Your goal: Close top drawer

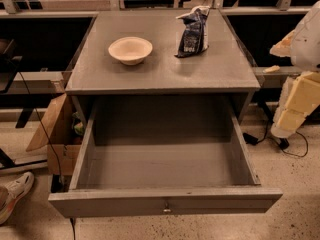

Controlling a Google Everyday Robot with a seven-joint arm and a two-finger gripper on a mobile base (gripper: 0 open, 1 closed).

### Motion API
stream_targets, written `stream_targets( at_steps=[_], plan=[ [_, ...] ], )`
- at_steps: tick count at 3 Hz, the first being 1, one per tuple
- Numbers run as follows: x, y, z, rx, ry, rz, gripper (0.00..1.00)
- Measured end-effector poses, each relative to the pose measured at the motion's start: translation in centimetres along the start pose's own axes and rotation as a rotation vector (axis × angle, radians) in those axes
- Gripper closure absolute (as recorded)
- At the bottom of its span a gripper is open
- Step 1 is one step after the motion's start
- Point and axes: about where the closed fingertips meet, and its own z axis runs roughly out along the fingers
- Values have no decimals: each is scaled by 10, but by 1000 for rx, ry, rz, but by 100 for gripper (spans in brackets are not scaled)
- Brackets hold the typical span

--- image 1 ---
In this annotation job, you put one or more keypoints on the brass top drawer knob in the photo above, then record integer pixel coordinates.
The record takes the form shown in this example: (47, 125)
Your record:
(167, 210)

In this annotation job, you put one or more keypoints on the white sneaker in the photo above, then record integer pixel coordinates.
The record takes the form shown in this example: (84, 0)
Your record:
(12, 192)

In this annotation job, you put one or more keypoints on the cardboard box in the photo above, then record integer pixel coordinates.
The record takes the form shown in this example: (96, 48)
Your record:
(55, 133)

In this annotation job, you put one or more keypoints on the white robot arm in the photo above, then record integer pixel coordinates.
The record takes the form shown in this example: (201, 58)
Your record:
(302, 45)

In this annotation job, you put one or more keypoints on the blue white snack bag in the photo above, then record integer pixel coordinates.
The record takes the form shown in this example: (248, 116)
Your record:
(194, 39)

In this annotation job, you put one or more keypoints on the white bowl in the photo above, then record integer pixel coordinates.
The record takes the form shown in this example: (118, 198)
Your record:
(130, 50)

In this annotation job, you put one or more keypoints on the yellow foam scrap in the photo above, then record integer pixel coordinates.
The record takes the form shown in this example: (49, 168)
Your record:
(271, 69)

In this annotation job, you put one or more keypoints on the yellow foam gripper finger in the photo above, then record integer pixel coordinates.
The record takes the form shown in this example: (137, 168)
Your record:
(304, 96)
(290, 120)

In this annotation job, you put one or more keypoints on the grey drawer cabinet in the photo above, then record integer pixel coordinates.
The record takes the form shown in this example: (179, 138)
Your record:
(221, 68)

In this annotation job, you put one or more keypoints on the grey top drawer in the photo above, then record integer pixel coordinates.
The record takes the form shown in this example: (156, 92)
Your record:
(142, 153)

